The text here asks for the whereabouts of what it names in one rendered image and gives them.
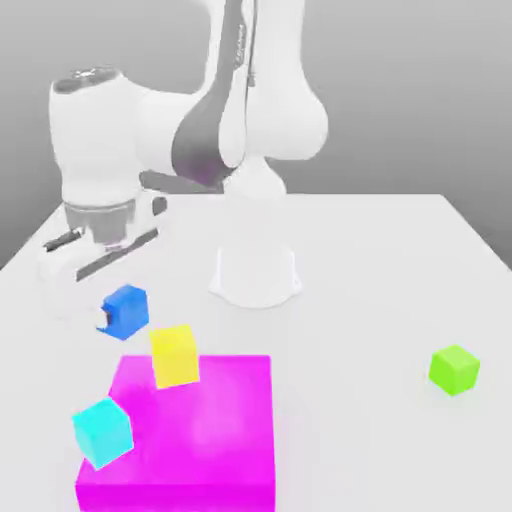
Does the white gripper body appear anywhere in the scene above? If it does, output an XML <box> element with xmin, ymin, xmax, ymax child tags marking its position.
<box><xmin>36</xmin><ymin>227</ymin><xmax>162</xmax><ymax>307</ymax></box>

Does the small blue cube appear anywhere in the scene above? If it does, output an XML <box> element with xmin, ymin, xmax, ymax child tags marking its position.
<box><xmin>95</xmin><ymin>284</ymin><xmax>150</xmax><ymax>342</ymax></box>

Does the small yellow cube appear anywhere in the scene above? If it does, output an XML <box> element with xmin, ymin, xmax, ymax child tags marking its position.
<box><xmin>149</xmin><ymin>324</ymin><xmax>201</xmax><ymax>390</ymax></box>

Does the small cyan cube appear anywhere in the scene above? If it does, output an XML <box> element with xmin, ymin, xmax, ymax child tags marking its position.
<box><xmin>71</xmin><ymin>396</ymin><xmax>135</xmax><ymax>472</ymax></box>

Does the small green cube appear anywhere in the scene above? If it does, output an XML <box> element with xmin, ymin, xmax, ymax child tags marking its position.
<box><xmin>428</xmin><ymin>344</ymin><xmax>481</xmax><ymax>397</ymax></box>

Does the large magenta box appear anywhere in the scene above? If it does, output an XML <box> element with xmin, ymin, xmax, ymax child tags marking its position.
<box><xmin>74</xmin><ymin>354</ymin><xmax>277</xmax><ymax>512</ymax></box>

